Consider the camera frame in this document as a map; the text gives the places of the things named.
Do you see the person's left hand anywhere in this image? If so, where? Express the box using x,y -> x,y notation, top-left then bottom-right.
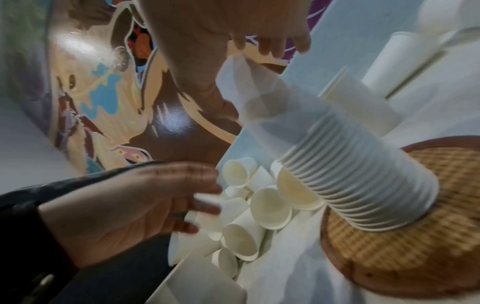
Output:
36,161 -> 224,269

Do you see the person's right hand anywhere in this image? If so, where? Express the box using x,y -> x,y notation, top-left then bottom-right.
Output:
136,0 -> 312,120

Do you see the single white paper cup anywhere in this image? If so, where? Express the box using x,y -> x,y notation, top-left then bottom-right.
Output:
218,55 -> 301,126
416,0 -> 480,34

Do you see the pile of paper cups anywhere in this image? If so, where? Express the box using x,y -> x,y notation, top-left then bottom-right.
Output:
146,157 -> 328,304

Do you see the round woven coaster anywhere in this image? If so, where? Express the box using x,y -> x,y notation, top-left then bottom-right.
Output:
320,135 -> 480,299

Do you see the person's left forearm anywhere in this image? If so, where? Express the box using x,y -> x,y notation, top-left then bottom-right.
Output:
0,183 -> 82,304

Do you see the grey sofa cushion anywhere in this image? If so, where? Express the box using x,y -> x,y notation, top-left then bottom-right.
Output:
48,231 -> 179,304

